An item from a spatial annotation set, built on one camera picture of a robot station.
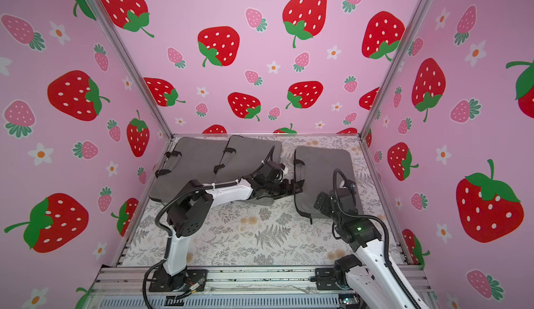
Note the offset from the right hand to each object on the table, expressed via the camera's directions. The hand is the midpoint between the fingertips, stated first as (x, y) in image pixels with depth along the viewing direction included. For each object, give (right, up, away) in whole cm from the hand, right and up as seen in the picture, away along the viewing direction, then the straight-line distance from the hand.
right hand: (326, 200), depth 79 cm
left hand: (-9, +1, +10) cm, 13 cm away
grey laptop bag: (-66, +15, +28) cm, 73 cm away
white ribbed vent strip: (-38, -34, -8) cm, 51 cm away
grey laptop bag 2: (-38, +16, +35) cm, 55 cm away
